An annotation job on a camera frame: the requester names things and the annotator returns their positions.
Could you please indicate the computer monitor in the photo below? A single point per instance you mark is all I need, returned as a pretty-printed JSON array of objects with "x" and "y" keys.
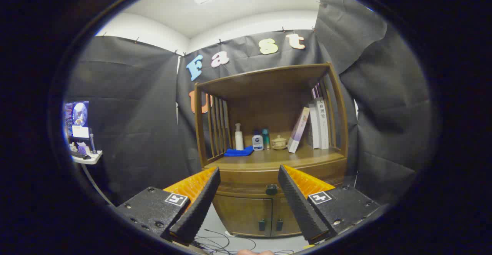
[{"x": 78, "y": 115}]

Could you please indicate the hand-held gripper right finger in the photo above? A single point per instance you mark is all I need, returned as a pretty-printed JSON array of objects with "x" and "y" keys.
[{"x": 298, "y": 205}]

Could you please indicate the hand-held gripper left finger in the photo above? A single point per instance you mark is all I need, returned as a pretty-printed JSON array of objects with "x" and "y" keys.
[{"x": 198, "y": 209}]

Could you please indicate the white side table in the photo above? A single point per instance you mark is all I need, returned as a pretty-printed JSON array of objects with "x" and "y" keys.
[{"x": 90, "y": 158}]

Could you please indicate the wooden cabinet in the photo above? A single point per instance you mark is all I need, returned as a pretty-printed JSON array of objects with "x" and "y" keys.
[{"x": 265, "y": 105}]

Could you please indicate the wooden cabinet door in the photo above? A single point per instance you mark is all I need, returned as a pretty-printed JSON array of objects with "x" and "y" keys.
[
  {"x": 242, "y": 214},
  {"x": 286, "y": 216}
]

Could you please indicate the white pump bottle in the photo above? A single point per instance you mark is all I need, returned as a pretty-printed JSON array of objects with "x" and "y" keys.
[{"x": 239, "y": 139}]

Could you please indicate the blue folded cloth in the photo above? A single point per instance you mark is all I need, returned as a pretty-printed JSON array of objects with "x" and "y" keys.
[{"x": 238, "y": 152}]

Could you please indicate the thick white book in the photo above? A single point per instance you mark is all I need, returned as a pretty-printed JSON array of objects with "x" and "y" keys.
[{"x": 323, "y": 124}]

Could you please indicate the patterned cover book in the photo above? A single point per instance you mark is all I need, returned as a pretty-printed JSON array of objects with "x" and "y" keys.
[{"x": 312, "y": 128}]

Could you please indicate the white bottle blue cap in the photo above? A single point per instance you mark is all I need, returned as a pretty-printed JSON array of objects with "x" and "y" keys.
[{"x": 257, "y": 143}]

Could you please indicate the beige lidded teacup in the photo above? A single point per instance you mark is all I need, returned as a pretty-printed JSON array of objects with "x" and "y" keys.
[{"x": 278, "y": 143}]

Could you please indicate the purple cover book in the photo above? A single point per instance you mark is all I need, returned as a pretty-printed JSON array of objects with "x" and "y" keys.
[{"x": 299, "y": 130}]

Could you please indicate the wooden drawer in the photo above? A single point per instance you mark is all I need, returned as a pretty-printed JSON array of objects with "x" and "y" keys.
[{"x": 250, "y": 178}]

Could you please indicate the wooden countertop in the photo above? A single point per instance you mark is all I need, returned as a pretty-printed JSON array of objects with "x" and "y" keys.
[{"x": 269, "y": 157}]

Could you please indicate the teal bottle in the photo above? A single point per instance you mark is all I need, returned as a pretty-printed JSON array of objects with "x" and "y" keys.
[{"x": 266, "y": 138}]

